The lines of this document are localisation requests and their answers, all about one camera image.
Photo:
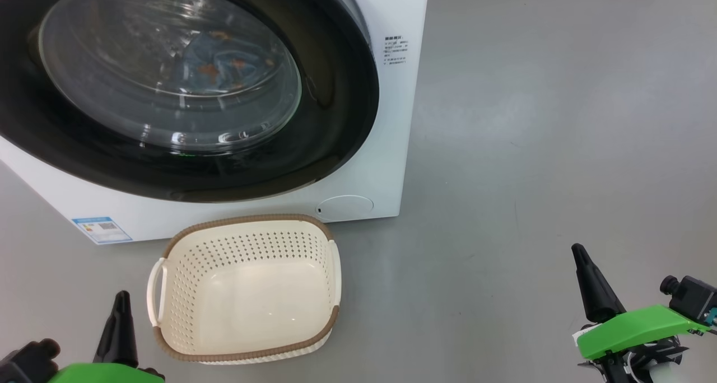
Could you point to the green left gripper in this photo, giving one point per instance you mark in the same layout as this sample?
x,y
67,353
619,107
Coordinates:
x,y
101,374

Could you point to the white front-load washing machine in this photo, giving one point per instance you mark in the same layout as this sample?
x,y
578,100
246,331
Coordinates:
x,y
392,120

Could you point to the round black glass washer door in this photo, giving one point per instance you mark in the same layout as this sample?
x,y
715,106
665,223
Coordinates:
x,y
336,103

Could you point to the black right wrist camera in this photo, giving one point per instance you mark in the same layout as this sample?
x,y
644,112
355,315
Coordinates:
x,y
692,299

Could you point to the round white filter cover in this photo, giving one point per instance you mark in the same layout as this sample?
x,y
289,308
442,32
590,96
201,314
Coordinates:
x,y
347,208

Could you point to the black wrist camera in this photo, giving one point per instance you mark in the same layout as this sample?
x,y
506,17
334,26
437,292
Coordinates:
x,y
28,363
692,299

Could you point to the printed black text label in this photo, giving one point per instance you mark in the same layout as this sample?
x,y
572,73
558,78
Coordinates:
x,y
396,50

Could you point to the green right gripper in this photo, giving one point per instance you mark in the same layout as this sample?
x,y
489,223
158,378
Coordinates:
x,y
633,332

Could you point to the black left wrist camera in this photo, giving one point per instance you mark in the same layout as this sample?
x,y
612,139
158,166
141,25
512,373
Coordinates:
x,y
28,363

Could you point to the blue energy label sticker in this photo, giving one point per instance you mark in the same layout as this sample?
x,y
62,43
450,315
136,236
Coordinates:
x,y
102,229

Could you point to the blue cartoon print garment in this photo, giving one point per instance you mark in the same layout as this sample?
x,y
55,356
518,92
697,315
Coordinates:
x,y
215,61

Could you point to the cream perforated laundry basket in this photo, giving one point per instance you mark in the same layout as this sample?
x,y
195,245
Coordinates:
x,y
252,293

